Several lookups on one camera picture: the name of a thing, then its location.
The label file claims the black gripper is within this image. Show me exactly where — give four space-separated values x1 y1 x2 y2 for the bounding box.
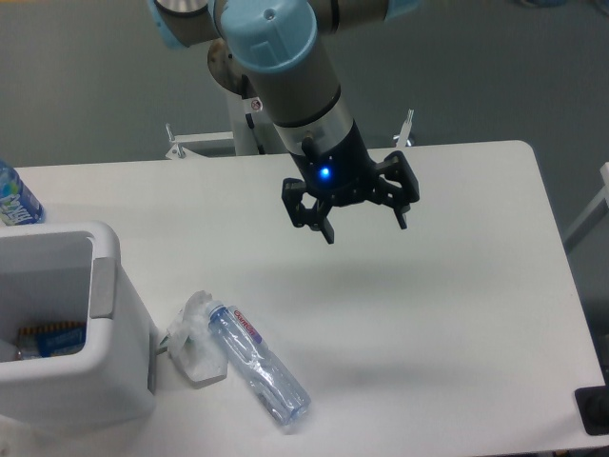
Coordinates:
282 123 420 244

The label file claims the clear plastic water bottle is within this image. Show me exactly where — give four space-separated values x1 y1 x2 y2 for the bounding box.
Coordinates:
206 301 311 426

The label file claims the white plastic wrapper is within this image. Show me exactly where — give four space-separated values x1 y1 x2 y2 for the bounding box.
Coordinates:
157 290 227 388

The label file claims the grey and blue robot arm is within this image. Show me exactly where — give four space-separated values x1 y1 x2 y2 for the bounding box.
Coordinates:
147 1 420 243

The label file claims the white plastic trash can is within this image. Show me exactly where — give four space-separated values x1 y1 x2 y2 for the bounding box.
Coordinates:
1 222 156 427

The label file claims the black clamp at table edge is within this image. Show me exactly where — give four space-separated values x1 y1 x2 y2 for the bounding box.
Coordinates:
575 386 608 436

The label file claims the blue snack packet in bin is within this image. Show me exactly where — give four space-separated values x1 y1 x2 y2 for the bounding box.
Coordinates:
16 321 87 360

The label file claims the blue labelled bottle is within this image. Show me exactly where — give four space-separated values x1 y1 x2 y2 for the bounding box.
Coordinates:
1 161 45 227

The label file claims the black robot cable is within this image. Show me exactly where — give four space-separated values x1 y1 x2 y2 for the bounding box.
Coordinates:
240 74 267 155

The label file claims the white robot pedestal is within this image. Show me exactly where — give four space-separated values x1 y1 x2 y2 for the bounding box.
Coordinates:
164 39 415 161

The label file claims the white metal frame right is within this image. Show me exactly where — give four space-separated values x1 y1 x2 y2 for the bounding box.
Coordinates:
562 163 608 255

